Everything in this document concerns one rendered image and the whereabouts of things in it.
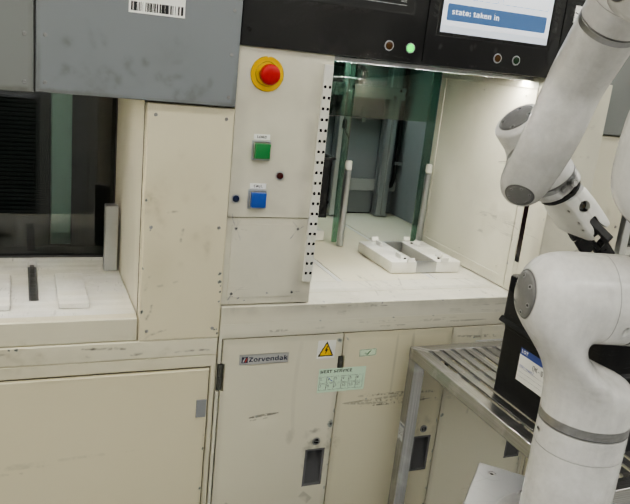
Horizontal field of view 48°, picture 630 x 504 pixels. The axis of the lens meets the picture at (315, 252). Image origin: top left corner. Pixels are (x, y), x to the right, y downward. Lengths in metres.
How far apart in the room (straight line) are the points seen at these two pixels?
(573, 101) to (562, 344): 0.38
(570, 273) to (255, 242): 0.75
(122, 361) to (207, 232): 0.32
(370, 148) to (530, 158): 1.46
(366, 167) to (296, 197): 1.08
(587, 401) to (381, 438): 0.89
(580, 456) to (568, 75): 0.53
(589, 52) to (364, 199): 1.60
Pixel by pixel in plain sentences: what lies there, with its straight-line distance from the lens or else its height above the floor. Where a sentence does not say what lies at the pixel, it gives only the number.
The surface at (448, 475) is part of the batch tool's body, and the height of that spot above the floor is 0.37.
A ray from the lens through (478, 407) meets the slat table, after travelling 1.50.
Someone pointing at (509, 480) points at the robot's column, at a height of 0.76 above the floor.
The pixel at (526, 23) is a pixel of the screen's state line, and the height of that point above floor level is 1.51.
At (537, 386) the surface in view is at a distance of 1.45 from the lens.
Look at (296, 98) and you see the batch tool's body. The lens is 1.46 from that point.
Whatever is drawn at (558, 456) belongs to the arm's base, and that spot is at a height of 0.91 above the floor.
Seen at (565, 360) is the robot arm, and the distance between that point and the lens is 0.96.
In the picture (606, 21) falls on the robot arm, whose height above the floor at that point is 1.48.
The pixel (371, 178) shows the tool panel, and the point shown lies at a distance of 2.57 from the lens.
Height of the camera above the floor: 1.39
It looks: 15 degrees down
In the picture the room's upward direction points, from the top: 6 degrees clockwise
